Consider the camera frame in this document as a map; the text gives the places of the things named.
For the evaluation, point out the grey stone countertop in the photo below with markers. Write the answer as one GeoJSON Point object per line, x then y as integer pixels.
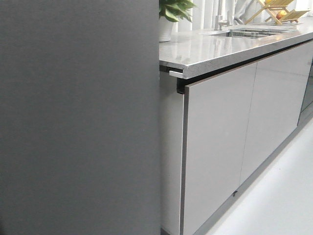
{"type": "Point", "coordinates": [193, 53]}

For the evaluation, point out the green potted plant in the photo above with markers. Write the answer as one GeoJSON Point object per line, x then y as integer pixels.
{"type": "Point", "coordinates": [170, 12]}

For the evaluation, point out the white curtain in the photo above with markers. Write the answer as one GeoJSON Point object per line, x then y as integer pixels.
{"type": "Point", "coordinates": [203, 15]}

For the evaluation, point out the steel sink basin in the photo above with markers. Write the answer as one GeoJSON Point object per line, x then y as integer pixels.
{"type": "Point", "coordinates": [252, 33]}

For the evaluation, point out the steel kitchen faucet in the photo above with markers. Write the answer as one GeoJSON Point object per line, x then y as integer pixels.
{"type": "Point", "coordinates": [219, 21]}

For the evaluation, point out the wooden dish rack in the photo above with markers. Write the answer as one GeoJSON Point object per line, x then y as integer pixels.
{"type": "Point", "coordinates": [272, 7]}

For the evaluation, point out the orange fruit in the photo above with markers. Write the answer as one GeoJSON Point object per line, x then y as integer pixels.
{"type": "Point", "coordinates": [281, 14]}

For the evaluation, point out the dark grey fridge door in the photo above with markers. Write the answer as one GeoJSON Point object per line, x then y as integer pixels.
{"type": "Point", "coordinates": [79, 109]}

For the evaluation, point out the grey kitchen cabinet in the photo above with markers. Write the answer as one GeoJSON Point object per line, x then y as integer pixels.
{"type": "Point", "coordinates": [218, 130]}

